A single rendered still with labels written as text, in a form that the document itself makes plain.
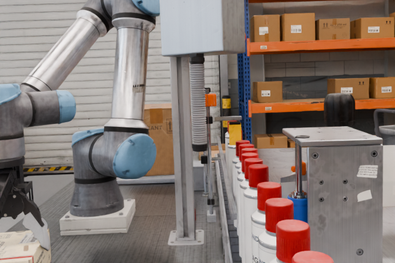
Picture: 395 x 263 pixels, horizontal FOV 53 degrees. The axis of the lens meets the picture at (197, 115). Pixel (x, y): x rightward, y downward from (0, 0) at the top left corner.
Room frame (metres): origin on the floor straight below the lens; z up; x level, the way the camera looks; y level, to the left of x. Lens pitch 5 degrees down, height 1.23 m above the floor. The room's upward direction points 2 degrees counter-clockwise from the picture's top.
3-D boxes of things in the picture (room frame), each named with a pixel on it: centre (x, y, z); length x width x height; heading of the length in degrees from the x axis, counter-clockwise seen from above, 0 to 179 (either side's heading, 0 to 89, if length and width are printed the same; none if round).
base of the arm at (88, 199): (1.12, 0.30, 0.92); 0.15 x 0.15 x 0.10
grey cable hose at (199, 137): (0.86, 0.00, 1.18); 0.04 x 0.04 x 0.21
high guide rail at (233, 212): (1.31, -0.08, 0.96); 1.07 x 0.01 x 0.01; 179
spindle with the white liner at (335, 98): (1.09, -0.39, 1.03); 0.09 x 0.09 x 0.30
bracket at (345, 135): (0.60, -0.19, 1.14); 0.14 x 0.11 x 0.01; 179
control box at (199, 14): (0.92, -0.02, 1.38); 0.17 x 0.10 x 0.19; 54
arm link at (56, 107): (0.90, 0.35, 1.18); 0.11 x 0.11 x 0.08; 49
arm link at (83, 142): (1.12, 0.29, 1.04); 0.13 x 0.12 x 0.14; 49
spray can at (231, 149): (1.11, -0.11, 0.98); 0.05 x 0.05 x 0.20
